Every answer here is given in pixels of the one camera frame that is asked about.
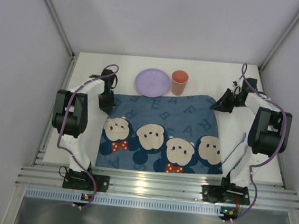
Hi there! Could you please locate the purple plastic plate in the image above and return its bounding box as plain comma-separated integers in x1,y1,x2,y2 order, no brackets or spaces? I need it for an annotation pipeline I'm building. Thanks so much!
135,68,171,98

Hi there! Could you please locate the coral plastic cup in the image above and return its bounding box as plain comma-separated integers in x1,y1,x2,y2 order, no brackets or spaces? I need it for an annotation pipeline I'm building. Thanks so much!
171,70,189,96

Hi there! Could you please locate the blue bear print placemat cloth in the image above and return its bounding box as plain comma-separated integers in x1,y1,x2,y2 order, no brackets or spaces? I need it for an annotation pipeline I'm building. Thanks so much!
96,94,223,175

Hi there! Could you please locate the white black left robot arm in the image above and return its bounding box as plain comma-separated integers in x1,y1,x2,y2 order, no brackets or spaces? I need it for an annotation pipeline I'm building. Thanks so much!
52,68,117,176

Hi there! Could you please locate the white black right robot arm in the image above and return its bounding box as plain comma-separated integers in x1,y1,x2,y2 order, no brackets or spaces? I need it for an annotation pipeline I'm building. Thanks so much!
203,77,293,205

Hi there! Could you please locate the blue plastic fork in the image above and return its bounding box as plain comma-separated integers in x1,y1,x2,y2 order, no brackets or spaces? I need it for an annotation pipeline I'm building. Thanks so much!
222,132,246,168

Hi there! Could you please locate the metal spoon patterned handle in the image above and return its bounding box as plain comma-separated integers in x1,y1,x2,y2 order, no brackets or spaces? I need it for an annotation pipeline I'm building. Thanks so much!
232,164,239,171

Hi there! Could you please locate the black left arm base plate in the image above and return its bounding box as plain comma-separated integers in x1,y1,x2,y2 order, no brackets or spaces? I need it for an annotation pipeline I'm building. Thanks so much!
62,170,110,192

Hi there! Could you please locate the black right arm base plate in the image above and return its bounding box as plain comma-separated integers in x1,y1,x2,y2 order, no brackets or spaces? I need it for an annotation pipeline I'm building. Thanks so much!
202,185,250,206

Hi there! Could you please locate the aluminium mounting rail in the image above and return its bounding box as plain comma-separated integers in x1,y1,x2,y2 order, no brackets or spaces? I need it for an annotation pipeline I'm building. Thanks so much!
16,163,299,211

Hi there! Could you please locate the left aluminium frame post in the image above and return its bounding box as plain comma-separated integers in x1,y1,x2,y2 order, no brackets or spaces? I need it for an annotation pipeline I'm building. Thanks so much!
24,0,81,57

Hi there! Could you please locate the aluminium frame post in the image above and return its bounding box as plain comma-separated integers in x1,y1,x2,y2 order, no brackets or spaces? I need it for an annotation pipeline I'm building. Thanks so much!
24,0,81,57
258,9,299,72

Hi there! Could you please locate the blue slotted cable duct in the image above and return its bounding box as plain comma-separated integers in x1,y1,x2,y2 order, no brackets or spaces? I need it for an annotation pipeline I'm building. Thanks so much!
24,187,239,218

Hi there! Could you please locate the right aluminium frame post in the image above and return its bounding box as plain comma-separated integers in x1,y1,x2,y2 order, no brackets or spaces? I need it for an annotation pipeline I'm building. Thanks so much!
258,9,299,72

